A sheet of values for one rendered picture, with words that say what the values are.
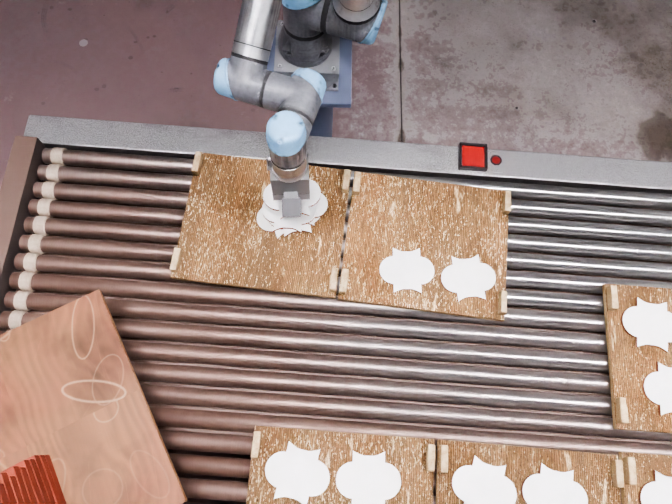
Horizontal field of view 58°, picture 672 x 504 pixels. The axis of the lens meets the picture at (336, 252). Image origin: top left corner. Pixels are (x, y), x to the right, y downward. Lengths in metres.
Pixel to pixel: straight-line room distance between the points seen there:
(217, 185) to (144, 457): 0.68
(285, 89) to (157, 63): 1.83
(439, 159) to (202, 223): 0.65
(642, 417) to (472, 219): 0.61
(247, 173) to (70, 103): 1.55
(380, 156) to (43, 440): 1.05
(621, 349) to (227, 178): 1.07
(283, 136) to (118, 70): 1.96
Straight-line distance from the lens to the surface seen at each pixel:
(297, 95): 1.22
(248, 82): 1.25
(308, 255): 1.50
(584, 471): 1.55
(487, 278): 1.53
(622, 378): 1.61
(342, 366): 1.46
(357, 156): 1.64
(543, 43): 3.20
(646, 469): 1.61
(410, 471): 1.44
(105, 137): 1.76
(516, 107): 2.95
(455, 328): 1.51
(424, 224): 1.56
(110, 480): 1.39
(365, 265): 1.50
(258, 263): 1.51
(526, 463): 1.50
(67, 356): 1.45
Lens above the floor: 2.36
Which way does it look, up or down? 71 degrees down
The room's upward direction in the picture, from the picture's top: 5 degrees clockwise
